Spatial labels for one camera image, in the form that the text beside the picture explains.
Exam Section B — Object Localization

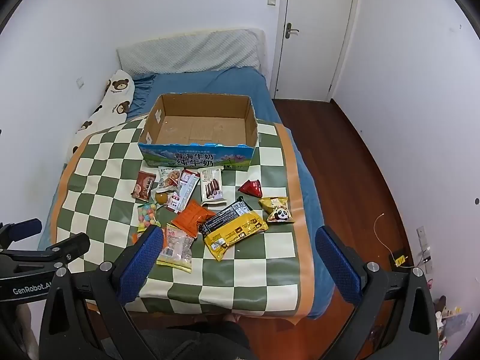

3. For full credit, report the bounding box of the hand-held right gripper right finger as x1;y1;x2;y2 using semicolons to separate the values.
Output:
315;226;440;360

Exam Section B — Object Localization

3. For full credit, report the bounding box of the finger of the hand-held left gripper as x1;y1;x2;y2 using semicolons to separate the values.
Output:
36;233;91;272
0;218;43;250

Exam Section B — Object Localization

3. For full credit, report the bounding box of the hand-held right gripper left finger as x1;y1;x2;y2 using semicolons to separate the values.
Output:
38;225;165;360

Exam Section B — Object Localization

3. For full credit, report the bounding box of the brown pastry packet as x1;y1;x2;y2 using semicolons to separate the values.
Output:
131;170;157;200

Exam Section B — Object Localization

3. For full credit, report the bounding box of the white cookie packet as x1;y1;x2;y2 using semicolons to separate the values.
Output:
155;166;183;196

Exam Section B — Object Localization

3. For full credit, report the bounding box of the clear pink snack packet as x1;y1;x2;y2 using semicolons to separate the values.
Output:
156;224;196;274

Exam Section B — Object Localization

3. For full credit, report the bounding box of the colourful candy bag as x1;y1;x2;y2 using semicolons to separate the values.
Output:
137;202;162;232

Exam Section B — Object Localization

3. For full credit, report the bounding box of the orange snack packet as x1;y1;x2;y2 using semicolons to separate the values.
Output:
171;199;216;239

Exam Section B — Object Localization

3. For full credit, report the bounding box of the panda print snack packet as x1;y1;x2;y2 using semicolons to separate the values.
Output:
267;206;295;224

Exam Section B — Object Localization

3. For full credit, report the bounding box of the red white snack packet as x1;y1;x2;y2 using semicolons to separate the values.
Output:
166;169;200;212

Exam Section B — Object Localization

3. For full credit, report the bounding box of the white power strip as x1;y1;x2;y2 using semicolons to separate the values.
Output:
416;226;434;274

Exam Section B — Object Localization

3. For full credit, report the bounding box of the yellow snack packet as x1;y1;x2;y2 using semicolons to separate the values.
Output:
259;196;289;214

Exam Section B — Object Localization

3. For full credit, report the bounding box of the black yellow snack bag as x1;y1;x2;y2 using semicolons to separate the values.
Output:
199;196;269;262

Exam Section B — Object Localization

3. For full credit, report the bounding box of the green white checkered mat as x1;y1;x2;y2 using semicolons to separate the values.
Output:
56;116;313;317

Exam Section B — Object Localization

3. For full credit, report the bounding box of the chocolate stick packet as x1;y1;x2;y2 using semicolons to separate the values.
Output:
197;167;226;206

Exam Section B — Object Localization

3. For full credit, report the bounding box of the red triangular snack packet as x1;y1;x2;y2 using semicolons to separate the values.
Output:
238;179;264;198

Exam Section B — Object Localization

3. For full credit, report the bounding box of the pile of small clutter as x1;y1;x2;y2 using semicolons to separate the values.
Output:
433;295;474;346

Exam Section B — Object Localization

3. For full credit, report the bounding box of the white bear print pillow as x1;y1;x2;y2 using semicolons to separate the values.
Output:
65;69;136;164

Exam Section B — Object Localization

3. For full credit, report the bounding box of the blue bed sheet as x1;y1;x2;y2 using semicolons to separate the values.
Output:
37;68;336;317

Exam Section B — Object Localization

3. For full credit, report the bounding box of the grey quilted cushion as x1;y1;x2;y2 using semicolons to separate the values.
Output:
116;28;267;77

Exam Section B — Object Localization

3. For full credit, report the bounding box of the white door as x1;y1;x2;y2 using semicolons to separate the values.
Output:
271;0;361;102

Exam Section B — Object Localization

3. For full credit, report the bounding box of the thin white cable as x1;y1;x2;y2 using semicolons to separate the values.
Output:
373;214;394;256

